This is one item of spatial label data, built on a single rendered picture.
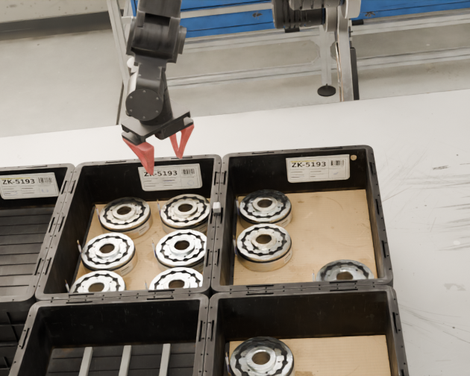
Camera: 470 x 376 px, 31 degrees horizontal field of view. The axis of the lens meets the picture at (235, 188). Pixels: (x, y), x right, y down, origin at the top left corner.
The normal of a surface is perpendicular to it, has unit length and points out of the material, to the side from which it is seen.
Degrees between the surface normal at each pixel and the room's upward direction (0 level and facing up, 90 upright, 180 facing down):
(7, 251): 0
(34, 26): 90
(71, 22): 90
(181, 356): 0
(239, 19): 90
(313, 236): 0
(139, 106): 90
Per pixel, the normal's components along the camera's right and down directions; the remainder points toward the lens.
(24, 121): -0.10, -0.79
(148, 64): 0.22, -0.74
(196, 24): 0.03, 0.60
